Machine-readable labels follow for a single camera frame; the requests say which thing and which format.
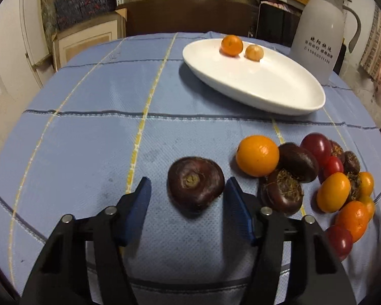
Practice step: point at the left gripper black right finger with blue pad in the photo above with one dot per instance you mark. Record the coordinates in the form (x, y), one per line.
(316, 275)

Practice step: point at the yellow-orange kumquat centre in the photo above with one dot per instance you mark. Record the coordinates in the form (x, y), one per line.
(333, 193)

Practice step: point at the large orange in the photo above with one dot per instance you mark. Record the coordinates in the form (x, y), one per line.
(231, 45)
(354, 217)

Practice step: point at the dark red plum far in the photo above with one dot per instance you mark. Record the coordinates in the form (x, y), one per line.
(319, 146)

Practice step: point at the small orange right upper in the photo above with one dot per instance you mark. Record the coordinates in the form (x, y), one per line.
(366, 186)

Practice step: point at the striped curtain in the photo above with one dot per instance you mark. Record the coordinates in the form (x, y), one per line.
(371, 58)

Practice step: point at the dark red plum near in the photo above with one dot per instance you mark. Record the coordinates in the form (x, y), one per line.
(341, 241)

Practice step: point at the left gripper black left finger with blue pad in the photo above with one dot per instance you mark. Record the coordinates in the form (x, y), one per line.
(60, 274)

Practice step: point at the white thermos jug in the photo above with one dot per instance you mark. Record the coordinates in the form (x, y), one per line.
(319, 36)

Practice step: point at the white oval plate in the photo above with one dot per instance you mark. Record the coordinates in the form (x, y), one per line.
(274, 84)

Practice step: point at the small red cherry tomato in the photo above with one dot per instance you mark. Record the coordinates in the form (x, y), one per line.
(332, 166)

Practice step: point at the dark red plum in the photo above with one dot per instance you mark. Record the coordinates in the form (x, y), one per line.
(341, 241)
(319, 146)

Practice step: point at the blue checked tablecloth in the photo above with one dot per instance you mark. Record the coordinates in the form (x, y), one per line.
(125, 110)

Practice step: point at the small orange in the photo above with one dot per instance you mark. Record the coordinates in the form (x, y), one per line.
(257, 156)
(369, 204)
(366, 186)

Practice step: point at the dark wooden chair back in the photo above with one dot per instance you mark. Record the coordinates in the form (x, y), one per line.
(168, 16)

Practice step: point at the small orange far left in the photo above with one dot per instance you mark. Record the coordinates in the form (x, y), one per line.
(257, 156)

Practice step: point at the pale yellow orange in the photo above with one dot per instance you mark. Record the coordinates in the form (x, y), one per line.
(254, 53)

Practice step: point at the small orange right lower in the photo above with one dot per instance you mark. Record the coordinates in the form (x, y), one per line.
(369, 204)

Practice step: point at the dark water chestnut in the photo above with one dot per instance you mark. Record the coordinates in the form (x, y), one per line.
(298, 162)
(337, 151)
(351, 163)
(281, 192)
(194, 183)
(355, 183)

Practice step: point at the framed picture on floor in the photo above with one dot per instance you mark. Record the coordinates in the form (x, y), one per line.
(80, 37)

